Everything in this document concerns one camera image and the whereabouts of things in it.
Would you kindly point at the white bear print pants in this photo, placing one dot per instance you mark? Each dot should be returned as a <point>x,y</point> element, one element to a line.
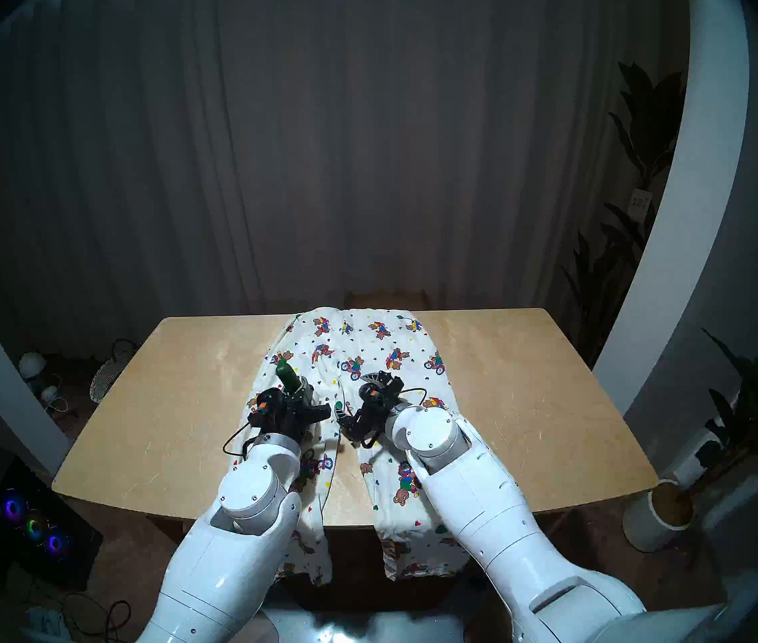
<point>379,353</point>

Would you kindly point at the woven basket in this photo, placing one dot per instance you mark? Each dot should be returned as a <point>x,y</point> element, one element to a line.
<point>105,377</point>

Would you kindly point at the white mushroom lamp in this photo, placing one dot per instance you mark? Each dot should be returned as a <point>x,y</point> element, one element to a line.
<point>32,362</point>

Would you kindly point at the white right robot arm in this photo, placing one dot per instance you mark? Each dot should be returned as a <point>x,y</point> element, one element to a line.
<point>486,514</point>

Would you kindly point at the small white round lamp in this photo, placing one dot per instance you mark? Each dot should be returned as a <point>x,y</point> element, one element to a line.
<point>49,394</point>

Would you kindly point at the black computer with rgb fans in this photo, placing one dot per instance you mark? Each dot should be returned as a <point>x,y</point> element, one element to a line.
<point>71,548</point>

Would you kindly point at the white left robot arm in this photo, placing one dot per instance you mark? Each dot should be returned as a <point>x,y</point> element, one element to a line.
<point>218,581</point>

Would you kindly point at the white paper plant tag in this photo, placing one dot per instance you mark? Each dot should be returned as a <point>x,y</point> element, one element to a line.
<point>640,199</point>

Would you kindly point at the white power strip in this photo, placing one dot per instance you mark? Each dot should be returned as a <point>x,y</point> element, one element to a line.
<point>47,623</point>

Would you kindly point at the grey pleated curtain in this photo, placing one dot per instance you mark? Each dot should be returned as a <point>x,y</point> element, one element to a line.
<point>352,146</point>

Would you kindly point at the grey robot torso base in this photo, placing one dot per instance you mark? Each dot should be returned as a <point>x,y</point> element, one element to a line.
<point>352,628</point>

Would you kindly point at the potted plant in white pot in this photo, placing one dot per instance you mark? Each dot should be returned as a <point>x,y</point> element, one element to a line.
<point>640,528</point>

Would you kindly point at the tall dark leafy plant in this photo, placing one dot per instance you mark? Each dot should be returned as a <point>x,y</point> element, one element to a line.
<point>650,119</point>

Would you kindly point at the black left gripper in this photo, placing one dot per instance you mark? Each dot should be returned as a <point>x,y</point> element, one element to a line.
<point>285,422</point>

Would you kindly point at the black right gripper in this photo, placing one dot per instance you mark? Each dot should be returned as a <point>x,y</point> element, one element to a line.
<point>375,410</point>

